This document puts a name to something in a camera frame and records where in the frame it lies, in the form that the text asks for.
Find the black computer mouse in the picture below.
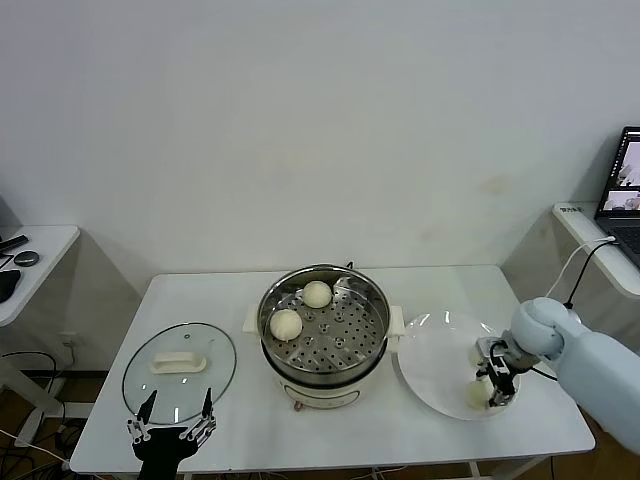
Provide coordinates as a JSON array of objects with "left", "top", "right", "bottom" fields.
[{"left": 0, "top": 269, "right": 22, "bottom": 304}]

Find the dark open laptop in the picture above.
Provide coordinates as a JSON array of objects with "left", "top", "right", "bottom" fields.
[{"left": 593, "top": 125, "right": 640, "bottom": 251}]

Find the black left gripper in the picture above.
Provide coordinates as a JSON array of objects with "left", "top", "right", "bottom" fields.
[{"left": 125, "top": 387, "right": 219, "bottom": 480}]

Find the black floor cable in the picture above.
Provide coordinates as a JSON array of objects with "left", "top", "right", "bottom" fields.
[{"left": 0, "top": 351, "right": 66, "bottom": 401}]

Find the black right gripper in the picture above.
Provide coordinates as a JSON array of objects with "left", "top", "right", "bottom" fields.
[{"left": 475, "top": 355, "right": 519, "bottom": 409}]

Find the white desk with laptop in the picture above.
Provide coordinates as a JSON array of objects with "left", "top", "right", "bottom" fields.
[{"left": 551, "top": 202, "right": 640, "bottom": 434}]

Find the white round plate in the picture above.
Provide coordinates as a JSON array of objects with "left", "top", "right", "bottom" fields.
[{"left": 397, "top": 312, "right": 521, "bottom": 421}]

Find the white desk with mouse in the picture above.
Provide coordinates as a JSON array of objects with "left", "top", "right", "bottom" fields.
[{"left": 0, "top": 224, "right": 80, "bottom": 446}]

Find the black cable with adapter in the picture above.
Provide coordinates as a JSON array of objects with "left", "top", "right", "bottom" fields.
[{"left": 563, "top": 239, "right": 617, "bottom": 307}]

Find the glass lid with cream handle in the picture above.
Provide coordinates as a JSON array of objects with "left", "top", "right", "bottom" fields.
[{"left": 121, "top": 322, "right": 237, "bottom": 426}]

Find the cream electric cooking pot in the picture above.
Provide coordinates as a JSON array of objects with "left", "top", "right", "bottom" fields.
[{"left": 242, "top": 304, "right": 405, "bottom": 414}]

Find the stainless steel steamer basket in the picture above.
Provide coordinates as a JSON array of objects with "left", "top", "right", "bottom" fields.
[{"left": 257, "top": 264, "right": 391, "bottom": 376}]

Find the thin white cable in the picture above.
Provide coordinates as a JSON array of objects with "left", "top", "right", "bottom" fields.
[{"left": 547, "top": 238, "right": 616, "bottom": 301}]

